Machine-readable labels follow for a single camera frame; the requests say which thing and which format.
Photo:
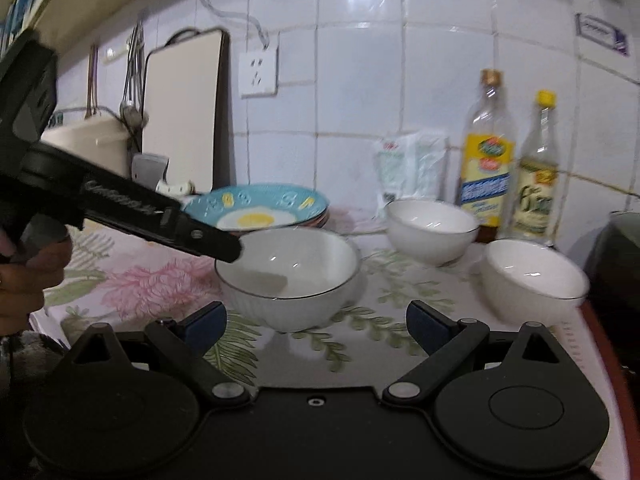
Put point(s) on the white bowl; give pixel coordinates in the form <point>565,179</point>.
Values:
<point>300,305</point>
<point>530,300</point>
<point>430,245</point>

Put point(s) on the white wall hook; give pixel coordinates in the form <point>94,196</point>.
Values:
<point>114,55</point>

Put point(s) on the person's left hand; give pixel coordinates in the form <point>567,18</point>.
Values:
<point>25,285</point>

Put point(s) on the white electric rice cooker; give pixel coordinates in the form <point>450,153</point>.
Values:
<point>95,140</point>

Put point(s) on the white salt bag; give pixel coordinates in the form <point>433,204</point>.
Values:
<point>410,170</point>

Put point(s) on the hanging metal ladle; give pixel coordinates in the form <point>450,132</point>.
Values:
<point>131,117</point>

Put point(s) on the wall sticker label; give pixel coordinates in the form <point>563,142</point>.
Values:
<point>600,32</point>

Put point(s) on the floral tablecloth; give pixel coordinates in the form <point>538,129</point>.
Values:
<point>150,280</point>

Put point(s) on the oil bottle yellow label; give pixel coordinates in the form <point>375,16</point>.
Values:
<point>485,180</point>

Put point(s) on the blue fried egg plate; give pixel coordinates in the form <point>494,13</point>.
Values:
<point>250,219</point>

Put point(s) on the hanging metal utensil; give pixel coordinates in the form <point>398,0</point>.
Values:
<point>137,60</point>

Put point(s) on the pink patterned plate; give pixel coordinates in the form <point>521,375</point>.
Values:
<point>322,221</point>

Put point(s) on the white wall socket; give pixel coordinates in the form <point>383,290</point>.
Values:
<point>257,72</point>

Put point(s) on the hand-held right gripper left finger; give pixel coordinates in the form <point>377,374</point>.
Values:
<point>205,325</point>

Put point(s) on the wooden spatula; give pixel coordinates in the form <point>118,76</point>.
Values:
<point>92,85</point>

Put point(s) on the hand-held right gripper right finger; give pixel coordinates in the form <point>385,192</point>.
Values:
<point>425,325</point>

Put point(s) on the cream cutting board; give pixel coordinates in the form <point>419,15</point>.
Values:
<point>180,110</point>

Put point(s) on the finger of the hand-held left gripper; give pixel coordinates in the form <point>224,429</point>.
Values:
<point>210,242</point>

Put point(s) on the black cooking pot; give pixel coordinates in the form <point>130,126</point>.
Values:
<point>617,260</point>

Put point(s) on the clear vinegar bottle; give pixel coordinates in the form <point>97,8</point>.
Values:
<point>537,195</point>

